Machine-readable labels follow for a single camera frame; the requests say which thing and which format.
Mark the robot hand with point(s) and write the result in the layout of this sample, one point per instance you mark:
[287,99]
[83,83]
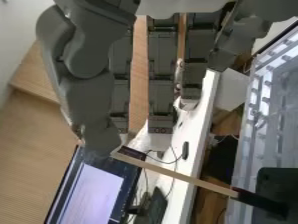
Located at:
[84,83]

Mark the light wooden chopstick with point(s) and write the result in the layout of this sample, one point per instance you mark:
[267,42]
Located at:
[177,174]

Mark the white desk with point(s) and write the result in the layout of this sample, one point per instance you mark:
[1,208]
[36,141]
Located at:
[200,133]

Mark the black computer mouse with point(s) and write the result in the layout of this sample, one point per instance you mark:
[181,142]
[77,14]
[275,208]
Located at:
[185,150]

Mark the black monitor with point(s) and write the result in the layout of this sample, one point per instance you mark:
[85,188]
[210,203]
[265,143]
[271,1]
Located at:
[93,193]

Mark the black keyboard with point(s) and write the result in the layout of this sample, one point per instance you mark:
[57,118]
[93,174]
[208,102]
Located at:
[157,206]

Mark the clear box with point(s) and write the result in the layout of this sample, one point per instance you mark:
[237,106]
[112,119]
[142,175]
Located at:
[270,110]

